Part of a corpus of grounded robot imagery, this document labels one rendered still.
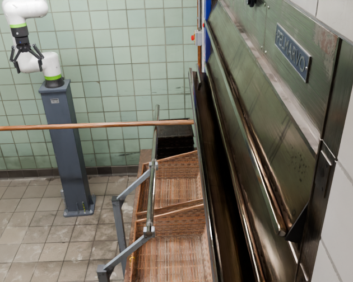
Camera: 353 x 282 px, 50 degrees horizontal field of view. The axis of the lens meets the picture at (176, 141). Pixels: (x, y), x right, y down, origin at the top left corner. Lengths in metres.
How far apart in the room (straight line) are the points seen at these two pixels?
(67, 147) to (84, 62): 0.79
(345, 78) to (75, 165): 2.86
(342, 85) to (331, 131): 0.07
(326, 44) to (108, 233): 2.87
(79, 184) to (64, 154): 0.32
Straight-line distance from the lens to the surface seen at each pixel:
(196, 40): 2.99
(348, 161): 0.56
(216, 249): 1.13
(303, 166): 0.78
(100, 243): 3.25
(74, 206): 3.53
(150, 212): 1.65
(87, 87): 3.57
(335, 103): 0.60
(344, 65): 0.57
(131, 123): 2.30
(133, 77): 3.47
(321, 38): 0.65
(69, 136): 3.13
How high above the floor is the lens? 2.25
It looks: 30 degrees down
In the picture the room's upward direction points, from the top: 2 degrees counter-clockwise
